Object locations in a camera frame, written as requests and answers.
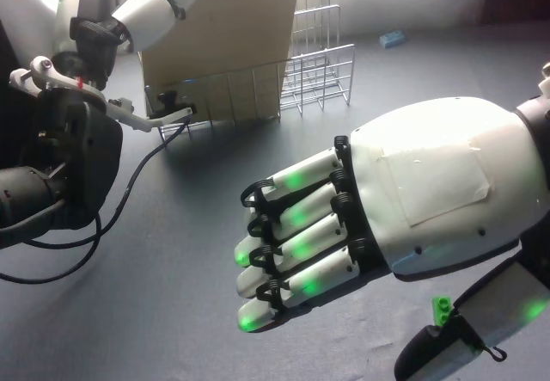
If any beige paperback book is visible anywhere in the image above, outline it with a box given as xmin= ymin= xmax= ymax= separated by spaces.
xmin=137 ymin=0 xmax=303 ymax=124

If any blue toy brick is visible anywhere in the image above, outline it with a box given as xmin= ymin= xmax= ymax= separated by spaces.
xmin=379 ymin=30 xmax=407 ymax=50

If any green toy brick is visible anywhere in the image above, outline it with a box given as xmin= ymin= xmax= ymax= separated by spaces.
xmin=431 ymin=295 xmax=453 ymax=327

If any grey table cloth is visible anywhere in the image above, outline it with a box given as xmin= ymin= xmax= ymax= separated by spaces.
xmin=0 ymin=22 xmax=550 ymax=381

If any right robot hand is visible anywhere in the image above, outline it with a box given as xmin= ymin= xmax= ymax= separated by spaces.
xmin=233 ymin=95 xmax=550 ymax=381

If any silver wire file rack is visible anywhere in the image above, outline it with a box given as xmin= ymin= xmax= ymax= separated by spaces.
xmin=144 ymin=0 xmax=356 ymax=142

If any black camera cable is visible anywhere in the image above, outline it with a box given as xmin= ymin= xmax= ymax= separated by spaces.
xmin=0 ymin=118 xmax=193 ymax=286

